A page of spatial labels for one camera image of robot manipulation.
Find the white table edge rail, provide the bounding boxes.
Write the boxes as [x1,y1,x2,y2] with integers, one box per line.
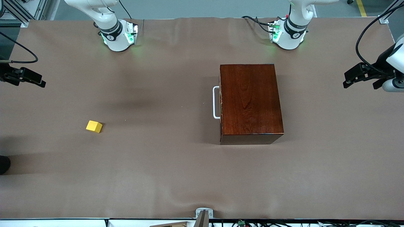
[0,218,197,227]

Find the dark brown wooden cabinet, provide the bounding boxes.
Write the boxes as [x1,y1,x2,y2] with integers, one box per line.
[219,64,284,145]

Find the grey metal mount bracket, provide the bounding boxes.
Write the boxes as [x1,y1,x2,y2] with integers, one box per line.
[195,207,214,227]

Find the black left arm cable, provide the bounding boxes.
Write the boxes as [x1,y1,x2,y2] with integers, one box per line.
[355,2,404,76]

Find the brown table cover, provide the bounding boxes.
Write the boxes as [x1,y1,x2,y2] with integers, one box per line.
[0,16,404,220]

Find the aluminium frame profile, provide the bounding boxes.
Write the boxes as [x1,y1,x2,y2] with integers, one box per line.
[0,0,48,28]
[379,0,404,24]

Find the black left arm base cables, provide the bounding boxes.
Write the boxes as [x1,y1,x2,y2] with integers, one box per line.
[241,15,279,34]

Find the black right arm base cable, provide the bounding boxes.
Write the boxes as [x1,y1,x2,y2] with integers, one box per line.
[118,0,132,19]

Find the white drawer handle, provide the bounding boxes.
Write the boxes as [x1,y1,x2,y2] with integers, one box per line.
[213,86,221,120]

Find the yellow block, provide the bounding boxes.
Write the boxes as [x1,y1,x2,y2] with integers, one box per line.
[86,120,103,133]

